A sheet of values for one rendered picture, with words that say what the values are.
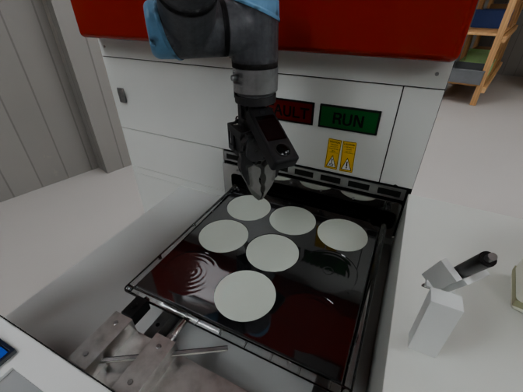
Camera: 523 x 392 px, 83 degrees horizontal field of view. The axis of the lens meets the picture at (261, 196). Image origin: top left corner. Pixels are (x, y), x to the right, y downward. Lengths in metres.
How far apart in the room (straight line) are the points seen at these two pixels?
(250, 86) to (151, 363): 0.42
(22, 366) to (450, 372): 0.47
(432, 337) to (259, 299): 0.24
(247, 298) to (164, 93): 0.56
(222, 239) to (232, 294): 0.13
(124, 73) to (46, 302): 0.58
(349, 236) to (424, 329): 0.29
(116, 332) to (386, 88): 0.59
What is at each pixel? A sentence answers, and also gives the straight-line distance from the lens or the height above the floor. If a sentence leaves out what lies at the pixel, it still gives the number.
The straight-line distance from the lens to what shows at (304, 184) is 0.71.
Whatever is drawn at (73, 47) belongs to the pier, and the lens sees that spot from 2.72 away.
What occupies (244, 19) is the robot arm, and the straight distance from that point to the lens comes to 0.48.
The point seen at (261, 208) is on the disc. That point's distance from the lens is 0.68.
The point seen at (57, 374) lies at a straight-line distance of 0.44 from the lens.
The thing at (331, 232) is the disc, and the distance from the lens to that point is 0.63.
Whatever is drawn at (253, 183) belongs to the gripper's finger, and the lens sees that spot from 0.57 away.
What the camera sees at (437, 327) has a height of 1.02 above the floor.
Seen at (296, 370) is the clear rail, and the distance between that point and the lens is 0.44.
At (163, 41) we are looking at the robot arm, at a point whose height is 1.25.
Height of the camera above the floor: 1.30
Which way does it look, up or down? 34 degrees down
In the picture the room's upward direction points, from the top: straight up
